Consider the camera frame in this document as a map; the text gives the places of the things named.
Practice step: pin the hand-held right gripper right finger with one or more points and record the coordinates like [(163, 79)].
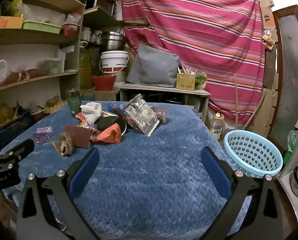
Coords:
[(215, 172)]

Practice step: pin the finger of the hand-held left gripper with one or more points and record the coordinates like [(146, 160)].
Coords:
[(19, 148)]

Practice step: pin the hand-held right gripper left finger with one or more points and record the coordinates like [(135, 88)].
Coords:
[(85, 172)]

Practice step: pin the brown cardboard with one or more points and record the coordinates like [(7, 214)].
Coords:
[(64, 145)]

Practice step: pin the brown square packet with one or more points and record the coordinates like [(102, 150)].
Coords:
[(75, 135)]

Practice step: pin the light blue plastic basket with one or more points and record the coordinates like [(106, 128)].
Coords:
[(257, 173)]

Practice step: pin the clear bag orange strip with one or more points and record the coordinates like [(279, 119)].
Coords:
[(109, 135)]

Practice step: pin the red snack wrapper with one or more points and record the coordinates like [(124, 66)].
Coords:
[(82, 122)]

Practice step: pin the dark metal cup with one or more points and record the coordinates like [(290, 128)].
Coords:
[(109, 125)]

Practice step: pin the dark red sausage stick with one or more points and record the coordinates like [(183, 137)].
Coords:
[(121, 116)]

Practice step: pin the blue wrapper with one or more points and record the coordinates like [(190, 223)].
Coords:
[(109, 108)]

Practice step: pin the clear plastic snack packet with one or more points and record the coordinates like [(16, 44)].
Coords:
[(141, 115)]

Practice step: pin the dark blue crate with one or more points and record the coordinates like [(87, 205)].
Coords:
[(11, 127)]

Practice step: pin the yellow fruit pile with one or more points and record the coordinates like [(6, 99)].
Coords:
[(1, 115)]

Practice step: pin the cooking oil bottle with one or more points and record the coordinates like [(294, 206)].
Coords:
[(217, 127)]

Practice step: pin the yellow egg tray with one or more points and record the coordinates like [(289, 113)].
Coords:
[(56, 108)]

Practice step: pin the brown potato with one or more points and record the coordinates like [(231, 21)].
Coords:
[(53, 101)]

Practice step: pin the blue fleece blanket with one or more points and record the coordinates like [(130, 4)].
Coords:
[(144, 180)]

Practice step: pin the green bottle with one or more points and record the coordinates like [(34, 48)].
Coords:
[(74, 102)]

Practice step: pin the pile of sweet potatoes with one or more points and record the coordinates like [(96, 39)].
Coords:
[(31, 73)]

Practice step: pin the teal plastic container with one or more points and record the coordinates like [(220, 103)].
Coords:
[(88, 95)]

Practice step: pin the wooden stick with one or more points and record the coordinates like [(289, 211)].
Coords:
[(236, 97)]

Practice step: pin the grey kitchen counter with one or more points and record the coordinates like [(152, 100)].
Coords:
[(292, 157)]

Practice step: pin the white shelf plastic bag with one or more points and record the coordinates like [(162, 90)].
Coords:
[(1, 71)]

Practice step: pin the clear jar brown contents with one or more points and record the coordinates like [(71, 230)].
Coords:
[(160, 115)]

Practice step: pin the black pan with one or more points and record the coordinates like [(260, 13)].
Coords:
[(175, 100)]

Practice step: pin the green plastic bag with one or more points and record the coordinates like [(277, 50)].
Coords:
[(293, 140)]

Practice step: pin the clear plastic container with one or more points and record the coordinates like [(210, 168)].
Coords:
[(53, 66)]

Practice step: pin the red basin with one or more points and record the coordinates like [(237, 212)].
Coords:
[(104, 82)]

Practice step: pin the bag of lettuce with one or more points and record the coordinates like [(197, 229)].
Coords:
[(201, 80)]

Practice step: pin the bamboo chopstick holder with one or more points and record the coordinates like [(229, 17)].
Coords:
[(185, 81)]

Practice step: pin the wooden cabinet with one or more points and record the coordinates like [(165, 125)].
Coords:
[(164, 88)]

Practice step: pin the yellow oil jug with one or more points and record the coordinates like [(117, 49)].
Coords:
[(85, 67)]

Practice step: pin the wooden shelf unit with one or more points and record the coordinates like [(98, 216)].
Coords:
[(39, 36)]

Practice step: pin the white plastic bucket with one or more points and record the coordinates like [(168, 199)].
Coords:
[(114, 61)]

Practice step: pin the grey cushion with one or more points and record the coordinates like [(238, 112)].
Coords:
[(154, 66)]

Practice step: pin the green plastic tray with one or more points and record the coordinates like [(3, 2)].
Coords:
[(41, 27)]

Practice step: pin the orange cardboard box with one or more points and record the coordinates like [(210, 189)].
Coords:
[(5, 23)]

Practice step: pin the brown framed door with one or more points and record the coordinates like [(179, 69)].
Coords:
[(288, 67)]

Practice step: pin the red small basket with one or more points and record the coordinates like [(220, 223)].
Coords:
[(70, 30)]

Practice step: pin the stainless steel pot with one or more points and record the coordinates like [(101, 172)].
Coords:
[(112, 41)]

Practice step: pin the white jars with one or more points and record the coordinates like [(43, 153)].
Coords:
[(90, 35)]

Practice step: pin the red striped cloth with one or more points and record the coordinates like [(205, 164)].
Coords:
[(201, 35)]

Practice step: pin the yellow green bag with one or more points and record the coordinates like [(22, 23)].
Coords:
[(14, 7)]

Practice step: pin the hanging ginger bag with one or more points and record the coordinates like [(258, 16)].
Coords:
[(268, 41)]

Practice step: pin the dark wooden shelf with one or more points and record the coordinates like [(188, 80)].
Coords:
[(101, 17)]

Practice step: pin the tall cardboard box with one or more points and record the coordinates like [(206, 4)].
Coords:
[(267, 12)]

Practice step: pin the toaster oven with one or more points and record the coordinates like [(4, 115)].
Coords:
[(106, 2)]

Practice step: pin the cardboard wall pieces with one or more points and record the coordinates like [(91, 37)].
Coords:
[(268, 100)]

